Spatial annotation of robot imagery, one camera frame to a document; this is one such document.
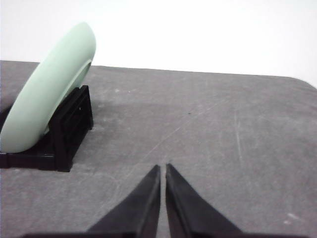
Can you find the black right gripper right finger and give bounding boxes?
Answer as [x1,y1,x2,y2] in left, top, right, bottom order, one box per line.
[166,163,244,238]

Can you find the black plate rack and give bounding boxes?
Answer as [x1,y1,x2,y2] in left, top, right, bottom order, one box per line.
[0,86,94,172]

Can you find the pale green plate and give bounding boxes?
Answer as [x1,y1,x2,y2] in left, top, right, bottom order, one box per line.
[0,22,96,153]

